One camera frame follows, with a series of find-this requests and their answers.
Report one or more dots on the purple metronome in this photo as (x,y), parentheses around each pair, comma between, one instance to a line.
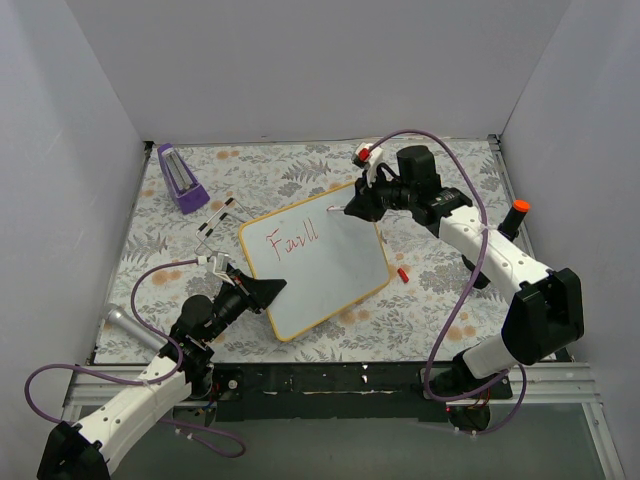
(183,187)

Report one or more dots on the black orange-tipped flashlight on stand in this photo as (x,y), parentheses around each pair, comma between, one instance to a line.
(509,228)

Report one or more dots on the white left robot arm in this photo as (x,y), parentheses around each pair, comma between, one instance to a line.
(93,447)

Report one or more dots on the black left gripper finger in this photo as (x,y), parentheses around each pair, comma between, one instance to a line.
(262,292)
(239,282)

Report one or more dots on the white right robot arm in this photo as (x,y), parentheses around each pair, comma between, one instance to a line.
(545,306)

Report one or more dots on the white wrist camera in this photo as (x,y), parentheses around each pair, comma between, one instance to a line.
(367,158)
(217,264)

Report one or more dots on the red marker cap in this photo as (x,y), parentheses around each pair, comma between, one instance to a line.
(403,275)

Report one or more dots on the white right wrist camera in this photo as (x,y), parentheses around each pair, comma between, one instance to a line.
(367,158)

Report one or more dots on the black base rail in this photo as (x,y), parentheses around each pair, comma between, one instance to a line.
(354,390)

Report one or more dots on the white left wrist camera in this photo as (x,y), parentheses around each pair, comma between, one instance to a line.
(217,264)

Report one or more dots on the silver microphone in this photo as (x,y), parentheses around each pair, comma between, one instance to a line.
(115,315)

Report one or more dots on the yellow framed whiteboard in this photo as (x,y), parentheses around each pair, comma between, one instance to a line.
(330,261)

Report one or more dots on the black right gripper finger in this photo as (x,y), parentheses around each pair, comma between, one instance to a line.
(366,208)
(364,192)

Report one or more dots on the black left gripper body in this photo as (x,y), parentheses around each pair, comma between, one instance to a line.
(248,295)

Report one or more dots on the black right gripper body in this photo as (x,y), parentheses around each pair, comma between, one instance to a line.
(371,198)

